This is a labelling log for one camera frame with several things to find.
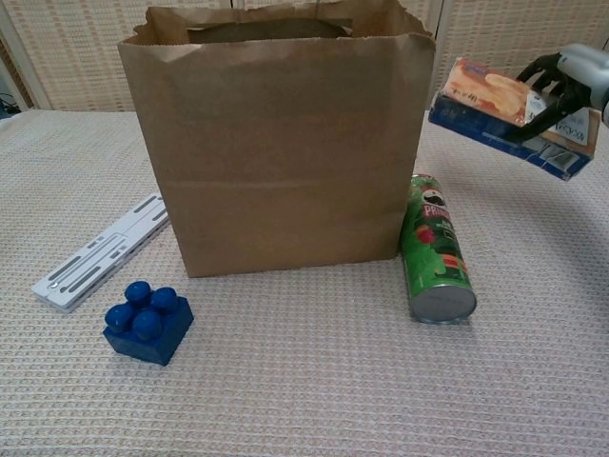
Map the brown paper bag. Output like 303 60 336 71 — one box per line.
116 0 437 279

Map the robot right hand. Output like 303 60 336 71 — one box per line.
506 43 609 144

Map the white folding stand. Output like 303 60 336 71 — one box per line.
30 192 170 314

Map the bamboo folding screen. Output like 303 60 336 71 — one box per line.
0 0 609 113

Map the orange and blue cracker box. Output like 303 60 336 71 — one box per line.
427 56 599 182

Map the green Pringles can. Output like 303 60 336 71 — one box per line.
399 173 478 326

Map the beige woven tablecloth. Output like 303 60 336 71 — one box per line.
0 109 609 457

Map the blue toy building block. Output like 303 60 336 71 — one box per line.
103 280 195 368

